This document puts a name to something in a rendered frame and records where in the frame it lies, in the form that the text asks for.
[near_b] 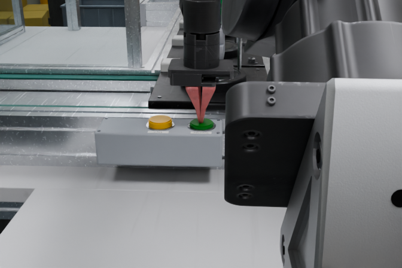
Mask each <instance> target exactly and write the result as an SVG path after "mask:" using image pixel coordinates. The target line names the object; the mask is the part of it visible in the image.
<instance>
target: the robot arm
mask: <svg viewBox="0 0 402 268"><path fill-rule="evenodd" d="M179 7H180V10H181V12H182V15H183V30H184V31H183V36H184V58H183V59H171V62H170V64H169V67H168V77H169V78H170V85H171V86H185V89H186V91H187V93H188V95H189V97H190V99H191V101H192V103H193V105H194V107H195V110H196V114H197V119H198V122H199V123H203V120H204V117H205V112H206V108H207V106H208V104H209V102H210V100H211V97H212V95H213V94H214V91H215V88H216V77H227V78H230V79H233V72H234V69H233V60H225V59H220V11H221V27H222V30H223V34H225V35H227V36H233V37H236V38H242V39H247V42H246V44H245V46H244V53H248V54H253V55H257V56H263V57H268V58H270V70H269V73H268V75H267V81H247V82H242V83H239V84H236V85H234V86H232V87H231V88H229V89H228V91H227V93H226V116H225V152H224V200H225V201H226V202H228V203H230V204H232V205H238V206H262V207H280V208H287V207H288V203H289V201H290V197H291V193H292V191H293V188H294V184H295V181H296V178H297V174H298V172H299V168H300V165H301V162H302V158H303V155H304V152H305V149H306V146H307V142H308V139H309V136H310V133H311V130H312V126H313V123H314V120H315V117H316V113H317V110H318V107H319V104H320V101H321V98H322V94H323V91H324V88H325V85H326V82H328V81H329V80H331V79H332V78H368V79H401V80H402V0H222V6H221V0H179ZM275 53H276V54H275ZM274 54H275V55H274ZM202 77H203V79H202ZM200 86H203V87H202V106H201V89H200Z"/></svg>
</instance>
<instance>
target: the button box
mask: <svg viewBox="0 0 402 268"><path fill-rule="evenodd" d="M148 119H149V118H108V117H105V118H104V119H103V120H102V122H101V124H100V125H99V127H98V128H97V130H96V131H95V146H96V158H97V164H99V165H132V166H193V167H221V166H222V151H223V121H222V120H220V119H217V120H214V119H210V120H212V121H213V122H214V126H213V127H212V128H210V129H206V130H198V129H194V128H192V127H190V121H192V120H193V119H175V118H172V125H171V127H168V128H165V129H153V128H151V127H150V126H149V125H148Z"/></svg>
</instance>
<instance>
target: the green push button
mask: <svg viewBox="0 0 402 268"><path fill-rule="evenodd" d="M213 126H214V122H213V121H212V120H210V119H208V118H204V120H203V123H199V122H198V119H197V118H196V119H194V120H192V121H190V127H192V128H194V129H198V130H206V129H210V128H212V127H213Z"/></svg>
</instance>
